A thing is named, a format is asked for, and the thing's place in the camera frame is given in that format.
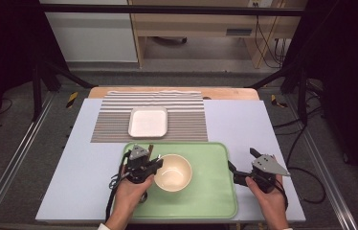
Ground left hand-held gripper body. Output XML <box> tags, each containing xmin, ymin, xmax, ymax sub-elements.
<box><xmin>124</xmin><ymin>144</ymin><xmax>156</xmax><ymax>185</ymax></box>

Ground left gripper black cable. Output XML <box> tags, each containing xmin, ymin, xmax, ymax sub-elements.
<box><xmin>104</xmin><ymin>152</ymin><xmax>131</xmax><ymax>222</ymax></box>

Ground black hanging cables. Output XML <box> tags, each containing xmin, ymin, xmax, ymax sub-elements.
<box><xmin>254</xmin><ymin>14</ymin><xmax>288</xmax><ymax>70</ymax></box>

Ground wall socket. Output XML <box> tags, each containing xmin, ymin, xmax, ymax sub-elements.
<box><xmin>247</xmin><ymin>0</ymin><xmax>275</xmax><ymax>9</ymax></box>

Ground white cabinet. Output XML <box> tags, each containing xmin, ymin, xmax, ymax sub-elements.
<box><xmin>43</xmin><ymin>0</ymin><xmax>139</xmax><ymax>63</ymax></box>

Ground green plastic tray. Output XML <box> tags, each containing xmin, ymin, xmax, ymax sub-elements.
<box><xmin>123</xmin><ymin>141</ymin><xmax>239</xmax><ymax>220</ymax></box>

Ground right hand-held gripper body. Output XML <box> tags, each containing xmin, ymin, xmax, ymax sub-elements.
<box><xmin>233</xmin><ymin>153</ymin><xmax>292</xmax><ymax>195</ymax></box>

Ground cream ceramic bowl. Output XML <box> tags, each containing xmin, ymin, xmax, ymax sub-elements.
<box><xmin>153</xmin><ymin>153</ymin><xmax>193</xmax><ymax>194</ymax></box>

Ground wooden table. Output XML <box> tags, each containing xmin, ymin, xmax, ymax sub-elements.
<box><xmin>87</xmin><ymin>85</ymin><xmax>260</xmax><ymax>101</ymax></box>

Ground black curtain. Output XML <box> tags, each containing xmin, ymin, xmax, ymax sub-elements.
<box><xmin>290</xmin><ymin>0</ymin><xmax>358</xmax><ymax>196</ymax></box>
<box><xmin>0</xmin><ymin>0</ymin><xmax>70</xmax><ymax>148</ymax></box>

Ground black horizontal frame bar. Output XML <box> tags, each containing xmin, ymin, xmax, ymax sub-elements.
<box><xmin>38</xmin><ymin>3</ymin><xmax>306</xmax><ymax>17</ymax></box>

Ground aluminium floor rail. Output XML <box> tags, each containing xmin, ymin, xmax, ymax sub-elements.
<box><xmin>281</xmin><ymin>95</ymin><xmax>358</xmax><ymax>230</ymax></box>
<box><xmin>0</xmin><ymin>91</ymin><xmax>57</xmax><ymax>230</ymax></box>

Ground white square plate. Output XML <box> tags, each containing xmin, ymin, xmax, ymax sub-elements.
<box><xmin>127</xmin><ymin>106</ymin><xmax>168</xmax><ymax>139</ymax></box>

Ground black floor cables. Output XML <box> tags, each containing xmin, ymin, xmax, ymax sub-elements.
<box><xmin>272</xmin><ymin>79</ymin><xmax>325</xmax><ymax>137</ymax></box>

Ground person's right hand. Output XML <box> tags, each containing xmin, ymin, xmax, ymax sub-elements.
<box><xmin>244</xmin><ymin>175</ymin><xmax>288</xmax><ymax>221</ymax></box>

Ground light wooden desk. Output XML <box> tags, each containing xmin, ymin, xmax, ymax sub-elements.
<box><xmin>126</xmin><ymin>0</ymin><xmax>309</xmax><ymax>70</ymax></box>

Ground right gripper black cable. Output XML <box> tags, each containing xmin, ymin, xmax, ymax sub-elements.
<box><xmin>274</xmin><ymin>165</ymin><xmax>327</xmax><ymax>205</ymax></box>

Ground black metal frame stand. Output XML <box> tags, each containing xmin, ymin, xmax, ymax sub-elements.
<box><xmin>31</xmin><ymin>57</ymin><xmax>96</xmax><ymax>123</ymax></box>
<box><xmin>246</xmin><ymin>59</ymin><xmax>309</xmax><ymax>127</ymax></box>

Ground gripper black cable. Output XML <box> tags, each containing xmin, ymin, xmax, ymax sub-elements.
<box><xmin>104</xmin><ymin>152</ymin><xmax>131</xmax><ymax>222</ymax></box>
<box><xmin>274</xmin><ymin>165</ymin><xmax>327</xmax><ymax>205</ymax></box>

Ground striped placemat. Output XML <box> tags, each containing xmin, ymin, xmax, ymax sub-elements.
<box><xmin>90</xmin><ymin>90</ymin><xmax>210</xmax><ymax>144</ymax></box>

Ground person's left hand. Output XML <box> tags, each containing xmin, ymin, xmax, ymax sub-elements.
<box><xmin>115</xmin><ymin>172</ymin><xmax>156</xmax><ymax>219</ymax></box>

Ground yellow black tape marker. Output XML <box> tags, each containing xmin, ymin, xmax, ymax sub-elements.
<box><xmin>270</xmin><ymin>94</ymin><xmax>289</xmax><ymax>108</ymax></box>
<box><xmin>65</xmin><ymin>91</ymin><xmax>79</xmax><ymax>109</ymax></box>

